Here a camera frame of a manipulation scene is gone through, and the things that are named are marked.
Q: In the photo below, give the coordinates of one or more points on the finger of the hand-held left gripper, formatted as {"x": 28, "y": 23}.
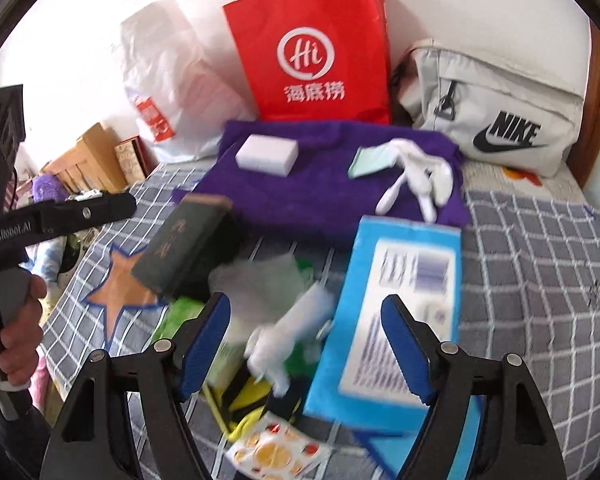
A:
{"x": 95, "y": 212}

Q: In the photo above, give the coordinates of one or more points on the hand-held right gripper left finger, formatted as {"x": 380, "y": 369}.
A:
{"x": 207, "y": 345}

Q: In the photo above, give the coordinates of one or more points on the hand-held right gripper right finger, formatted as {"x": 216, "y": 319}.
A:
{"x": 405, "y": 345}

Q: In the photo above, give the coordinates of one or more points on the yellow black pouch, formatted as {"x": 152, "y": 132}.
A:
{"x": 250, "y": 395}

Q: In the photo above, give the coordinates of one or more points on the person's left hand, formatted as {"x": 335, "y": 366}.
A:
{"x": 25, "y": 340}

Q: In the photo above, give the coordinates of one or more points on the purple plush toy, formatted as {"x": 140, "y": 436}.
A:
{"x": 47, "y": 190}

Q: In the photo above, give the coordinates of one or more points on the blue box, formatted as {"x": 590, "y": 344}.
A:
{"x": 395, "y": 285}

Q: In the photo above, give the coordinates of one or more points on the patterned box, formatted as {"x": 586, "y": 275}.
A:
{"x": 130, "y": 160}

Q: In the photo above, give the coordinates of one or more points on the dark green box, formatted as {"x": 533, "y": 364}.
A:
{"x": 180, "y": 250}

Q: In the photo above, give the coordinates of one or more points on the fruit print packet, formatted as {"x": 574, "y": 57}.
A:
{"x": 275, "y": 452}

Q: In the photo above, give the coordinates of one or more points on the grey checked bed sheet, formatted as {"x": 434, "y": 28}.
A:
{"x": 530, "y": 285}

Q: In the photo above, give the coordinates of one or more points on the white plastic bag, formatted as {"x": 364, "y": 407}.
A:
{"x": 180, "y": 85}

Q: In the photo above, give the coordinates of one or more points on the white sock bundle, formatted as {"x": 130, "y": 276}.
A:
{"x": 415, "y": 180}

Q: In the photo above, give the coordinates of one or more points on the purple cloth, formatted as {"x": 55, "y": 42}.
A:
{"x": 305, "y": 195}

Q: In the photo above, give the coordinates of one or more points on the white sponge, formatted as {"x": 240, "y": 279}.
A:
{"x": 267, "y": 155}

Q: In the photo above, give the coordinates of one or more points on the light green small packet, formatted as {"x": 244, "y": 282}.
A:
{"x": 370, "y": 162}

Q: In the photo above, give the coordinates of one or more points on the white quilted pad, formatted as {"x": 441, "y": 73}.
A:
{"x": 480, "y": 175}

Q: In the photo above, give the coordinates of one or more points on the grey waist bag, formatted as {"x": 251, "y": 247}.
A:
{"x": 505, "y": 105}

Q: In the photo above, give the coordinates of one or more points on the red paper bag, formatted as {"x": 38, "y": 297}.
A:
{"x": 305, "y": 35}

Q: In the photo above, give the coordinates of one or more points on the wooden bed frame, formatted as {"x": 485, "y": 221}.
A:
{"x": 95, "y": 155}

